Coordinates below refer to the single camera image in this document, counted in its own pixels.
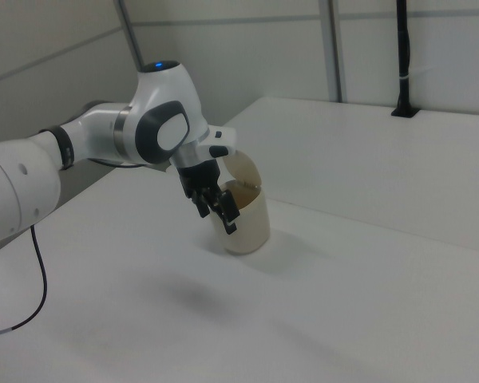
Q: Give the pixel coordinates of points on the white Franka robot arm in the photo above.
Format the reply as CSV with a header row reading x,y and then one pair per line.
x,y
104,127

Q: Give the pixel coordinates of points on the black pole with base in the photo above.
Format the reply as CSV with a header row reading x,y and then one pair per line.
x,y
403,60

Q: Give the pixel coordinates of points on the cream swing bin lid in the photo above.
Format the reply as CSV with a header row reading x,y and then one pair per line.
x,y
245,169

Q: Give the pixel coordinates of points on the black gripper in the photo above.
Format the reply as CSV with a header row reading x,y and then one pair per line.
x,y
199,175

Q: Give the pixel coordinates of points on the grey metal partition post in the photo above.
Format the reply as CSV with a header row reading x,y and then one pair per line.
x,y
336,52
129,32

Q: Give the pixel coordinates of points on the small cream plastic bin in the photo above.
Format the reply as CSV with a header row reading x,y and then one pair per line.
x,y
251,227

